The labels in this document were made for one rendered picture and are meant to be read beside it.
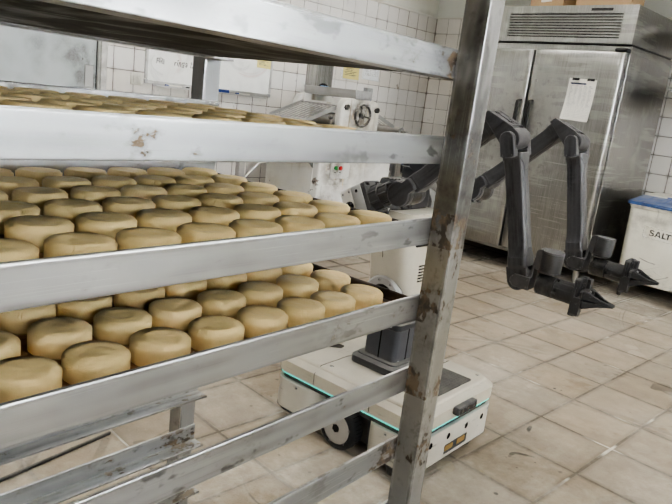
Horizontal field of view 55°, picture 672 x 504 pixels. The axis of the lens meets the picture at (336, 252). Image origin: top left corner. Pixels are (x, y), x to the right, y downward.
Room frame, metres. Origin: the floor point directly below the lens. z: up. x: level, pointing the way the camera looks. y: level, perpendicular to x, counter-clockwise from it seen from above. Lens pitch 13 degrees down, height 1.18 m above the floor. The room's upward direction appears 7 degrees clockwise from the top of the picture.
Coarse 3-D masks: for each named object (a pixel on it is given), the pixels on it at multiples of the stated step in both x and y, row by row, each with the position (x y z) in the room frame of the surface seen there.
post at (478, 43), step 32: (480, 0) 0.70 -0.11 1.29; (480, 32) 0.69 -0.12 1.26; (480, 64) 0.69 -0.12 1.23; (480, 96) 0.70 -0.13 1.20; (448, 128) 0.71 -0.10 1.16; (480, 128) 0.71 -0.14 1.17; (448, 160) 0.70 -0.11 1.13; (448, 192) 0.70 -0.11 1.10; (448, 224) 0.69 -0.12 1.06; (448, 256) 0.69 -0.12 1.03; (448, 288) 0.70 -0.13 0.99; (416, 320) 0.71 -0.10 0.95; (448, 320) 0.71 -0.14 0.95; (416, 352) 0.70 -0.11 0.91; (416, 384) 0.70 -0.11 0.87; (416, 416) 0.69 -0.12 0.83; (416, 448) 0.69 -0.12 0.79; (416, 480) 0.70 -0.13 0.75
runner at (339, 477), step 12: (384, 444) 0.69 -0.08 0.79; (360, 456) 0.65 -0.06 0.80; (372, 456) 0.67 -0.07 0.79; (384, 456) 0.69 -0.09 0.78; (336, 468) 0.62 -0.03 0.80; (348, 468) 0.64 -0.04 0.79; (360, 468) 0.66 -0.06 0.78; (372, 468) 0.68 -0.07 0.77; (312, 480) 0.60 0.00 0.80; (324, 480) 0.61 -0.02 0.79; (336, 480) 0.62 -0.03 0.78; (348, 480) 0.64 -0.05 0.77; (288, 492) 0.57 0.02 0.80; (300, 492) 0.58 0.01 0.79; (312, 492) 0.59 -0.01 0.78; (324, 492) 0.61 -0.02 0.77
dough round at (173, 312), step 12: (156, 300) 0.59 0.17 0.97; (168, 300) 0.60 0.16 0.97; (180, 300) 0.60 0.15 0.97; (192, 300) 0.60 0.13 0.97; (156, 312) 0.56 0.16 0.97; (168, 312) 0.56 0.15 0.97; (180, 312) 0.57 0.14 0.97; (192, 312) 0.57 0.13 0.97; (156, 324) 0.56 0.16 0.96; (168, 324) 0.56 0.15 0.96; (180, 324) 0.56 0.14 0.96
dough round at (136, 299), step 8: (152, 288) 0.63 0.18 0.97; (160, 288) 0.63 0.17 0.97; (120, 296) 0.60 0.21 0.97; (128, 296) 0.60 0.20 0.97; (136, 296) 0.60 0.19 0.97; (144, 296) 0.60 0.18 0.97; (152, 296) 0.61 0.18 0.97; (160, 296) 0.62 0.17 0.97; (120, 304) 0.60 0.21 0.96; (128, 304) 0.60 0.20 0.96; (136, 304) 0.60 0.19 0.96; (144, 304) 0.60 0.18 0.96
